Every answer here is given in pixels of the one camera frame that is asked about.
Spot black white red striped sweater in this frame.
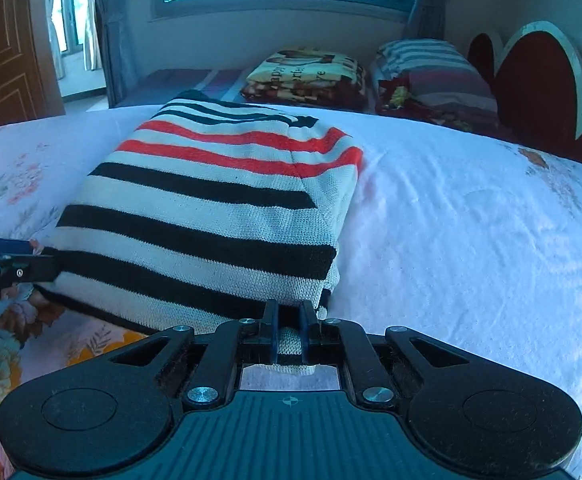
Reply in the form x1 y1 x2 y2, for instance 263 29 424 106
33 89 365 377

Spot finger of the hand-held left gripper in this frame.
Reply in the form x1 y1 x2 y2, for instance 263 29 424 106
0 253 65 284
0 233 43 258

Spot brown wooden door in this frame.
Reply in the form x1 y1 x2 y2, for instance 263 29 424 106
0 0 68 137

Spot red floral cloth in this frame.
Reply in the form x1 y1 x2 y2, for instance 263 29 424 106
375 77 502 135

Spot white floral blanket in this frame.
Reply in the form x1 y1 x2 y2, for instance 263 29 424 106
0 102 582 480

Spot striped bed sheet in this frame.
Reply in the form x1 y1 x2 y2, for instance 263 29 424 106
113 67 377 115

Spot striped pillow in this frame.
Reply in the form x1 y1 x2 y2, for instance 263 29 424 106
373 38 500 117

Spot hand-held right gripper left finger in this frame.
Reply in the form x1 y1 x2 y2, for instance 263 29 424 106
109 299 279 409

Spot folded printed blanket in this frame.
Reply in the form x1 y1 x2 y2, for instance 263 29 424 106
239 47 372 112

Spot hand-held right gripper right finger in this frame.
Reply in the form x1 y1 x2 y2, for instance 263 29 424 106
300 300 472 409

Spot grey curtain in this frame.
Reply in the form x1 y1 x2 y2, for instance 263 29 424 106
88 0 128 109
405 0 455 42

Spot red white heart-shaped headboard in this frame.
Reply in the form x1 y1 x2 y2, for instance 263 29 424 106
467 20 582 169

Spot white sheer curtain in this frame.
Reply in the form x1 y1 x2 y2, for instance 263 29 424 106
45 0 103 80

